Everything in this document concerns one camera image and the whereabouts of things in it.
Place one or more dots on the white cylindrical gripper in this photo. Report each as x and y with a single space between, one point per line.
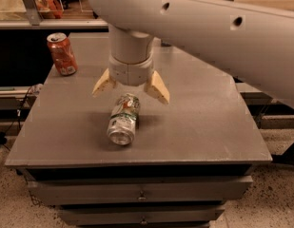
130 70

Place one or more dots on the lower grey drawer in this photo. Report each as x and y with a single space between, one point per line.
141 215

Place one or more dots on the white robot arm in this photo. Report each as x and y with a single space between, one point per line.
253 44

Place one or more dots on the upper grey drawer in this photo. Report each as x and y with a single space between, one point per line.
71 192

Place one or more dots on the metal shelf rail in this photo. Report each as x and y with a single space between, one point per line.
54 24

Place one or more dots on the grey cabinet with drawers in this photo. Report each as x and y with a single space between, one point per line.
205 130

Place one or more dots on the orange soda can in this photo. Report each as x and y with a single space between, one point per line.
61 53

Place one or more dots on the orange plastic bag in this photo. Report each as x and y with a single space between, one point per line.
52 6

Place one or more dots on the green white 7up can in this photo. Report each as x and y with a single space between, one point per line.
123 119

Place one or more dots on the grey drawer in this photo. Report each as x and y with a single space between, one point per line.
71 192
141 215

